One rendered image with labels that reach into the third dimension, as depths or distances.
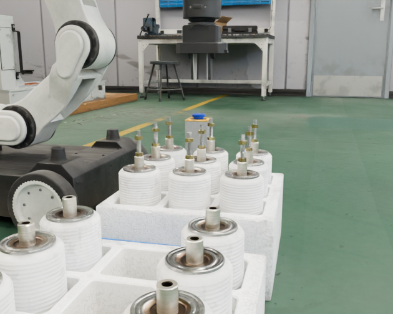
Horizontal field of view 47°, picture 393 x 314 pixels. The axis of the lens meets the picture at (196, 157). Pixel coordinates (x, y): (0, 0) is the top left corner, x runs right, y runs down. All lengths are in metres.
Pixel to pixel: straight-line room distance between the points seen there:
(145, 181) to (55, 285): 0.41
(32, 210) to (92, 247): 0.59
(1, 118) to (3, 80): 2.10
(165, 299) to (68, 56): 1.03
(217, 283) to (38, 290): 0.24
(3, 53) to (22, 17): 3.91
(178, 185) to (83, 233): 0.31
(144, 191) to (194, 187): 0.12
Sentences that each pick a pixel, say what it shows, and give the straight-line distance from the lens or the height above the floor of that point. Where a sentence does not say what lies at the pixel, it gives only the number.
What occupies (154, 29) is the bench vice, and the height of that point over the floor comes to 0.83.
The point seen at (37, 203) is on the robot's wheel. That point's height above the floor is 0.11.
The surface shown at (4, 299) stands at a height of 0.24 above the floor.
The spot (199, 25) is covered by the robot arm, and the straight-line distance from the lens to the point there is 1.06.
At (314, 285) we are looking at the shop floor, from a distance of 1.08.
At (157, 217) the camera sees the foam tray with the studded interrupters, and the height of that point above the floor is 0.17.
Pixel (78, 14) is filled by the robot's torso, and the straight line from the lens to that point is 1.43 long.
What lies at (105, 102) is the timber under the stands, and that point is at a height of 0.05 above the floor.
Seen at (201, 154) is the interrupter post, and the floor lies 0.27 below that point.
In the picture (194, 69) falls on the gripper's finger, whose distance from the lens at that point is 1.08.
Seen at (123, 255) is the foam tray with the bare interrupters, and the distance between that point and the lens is 0.81.
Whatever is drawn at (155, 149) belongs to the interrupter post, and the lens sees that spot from 1.13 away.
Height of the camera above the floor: 0.50
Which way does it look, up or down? 13 degrees down
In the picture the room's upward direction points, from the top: straight up
